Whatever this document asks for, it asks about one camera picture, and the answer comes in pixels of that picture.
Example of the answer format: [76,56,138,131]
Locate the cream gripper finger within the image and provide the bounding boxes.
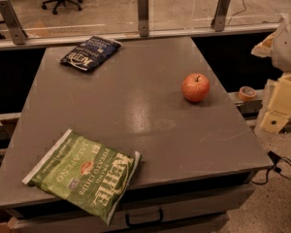
[260,73,291,133]

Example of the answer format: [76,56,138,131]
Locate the red apple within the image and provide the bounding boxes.
[181,73,210,103]

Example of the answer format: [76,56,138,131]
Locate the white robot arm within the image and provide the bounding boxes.
[251,13,291,133]

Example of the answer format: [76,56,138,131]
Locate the blue chip bag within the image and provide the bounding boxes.
[60,36,121,72]

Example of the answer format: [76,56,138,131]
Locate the green jalapeno chip bag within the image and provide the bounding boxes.
[22,130,142,224]

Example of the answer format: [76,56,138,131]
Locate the orange tape roll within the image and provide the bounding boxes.
[239,86,256,101]

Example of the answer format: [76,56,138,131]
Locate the right metal glass bracket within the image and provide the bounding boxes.
[210,0,231,32]

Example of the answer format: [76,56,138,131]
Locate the metal glass bracket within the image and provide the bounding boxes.
[138,0,149,37]
[0,0,27,45]
[210,0,231,32]

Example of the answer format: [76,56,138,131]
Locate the middle metal glass bracket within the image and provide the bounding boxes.
[138,0,149,37]

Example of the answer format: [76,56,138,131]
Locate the black drawer handle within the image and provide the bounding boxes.
[125,209,164,228]

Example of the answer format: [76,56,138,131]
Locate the left metal glass bracket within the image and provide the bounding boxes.
[0,0,27,45]

